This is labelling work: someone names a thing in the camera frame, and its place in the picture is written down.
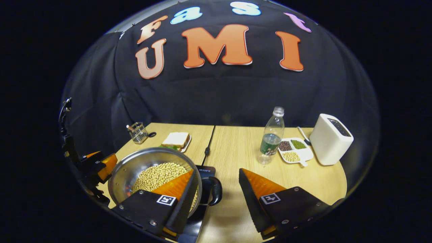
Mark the white toaster cable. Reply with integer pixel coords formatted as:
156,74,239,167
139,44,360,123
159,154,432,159
297,126,312,146

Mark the metal wire holder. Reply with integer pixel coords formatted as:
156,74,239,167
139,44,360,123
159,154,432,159
127,122,149,145

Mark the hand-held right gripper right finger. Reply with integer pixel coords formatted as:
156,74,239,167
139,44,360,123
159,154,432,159
239,168,331,240

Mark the steel pot with black handle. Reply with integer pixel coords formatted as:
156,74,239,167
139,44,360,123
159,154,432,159
108,147,223,218

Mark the black induction cooktop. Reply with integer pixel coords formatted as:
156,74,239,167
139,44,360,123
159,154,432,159
175,165,216,243

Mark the black power cable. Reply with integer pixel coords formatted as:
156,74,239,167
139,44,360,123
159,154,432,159
202,126,216,166

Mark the sandwich with lettuce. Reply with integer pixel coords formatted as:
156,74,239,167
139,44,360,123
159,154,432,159
159,132,190,151

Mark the clear plastic bottle green label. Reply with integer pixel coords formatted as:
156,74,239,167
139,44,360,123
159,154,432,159
257,106,285,165

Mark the white divided plate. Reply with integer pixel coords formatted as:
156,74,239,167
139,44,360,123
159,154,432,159
277,137,314,167

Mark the white toaster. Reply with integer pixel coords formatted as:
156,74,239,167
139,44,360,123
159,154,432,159
309,113,354,166

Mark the large soybean heap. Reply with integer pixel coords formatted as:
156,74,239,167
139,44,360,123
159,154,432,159
131,162,199,211

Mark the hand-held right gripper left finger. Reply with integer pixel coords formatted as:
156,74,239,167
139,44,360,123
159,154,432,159
111,169,200,241

